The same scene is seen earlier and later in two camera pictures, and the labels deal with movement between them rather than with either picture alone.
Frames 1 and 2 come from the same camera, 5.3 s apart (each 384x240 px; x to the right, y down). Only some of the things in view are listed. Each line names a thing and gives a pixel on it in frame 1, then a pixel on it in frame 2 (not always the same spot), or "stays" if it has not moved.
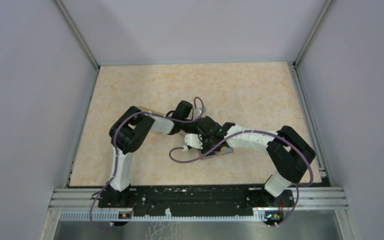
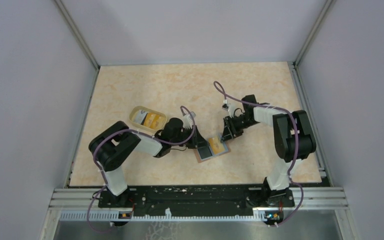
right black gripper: (205, 149) to (230, 131)
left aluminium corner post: (80, 32) stays
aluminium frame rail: (328, 198) stays
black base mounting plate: (201, 200) stays
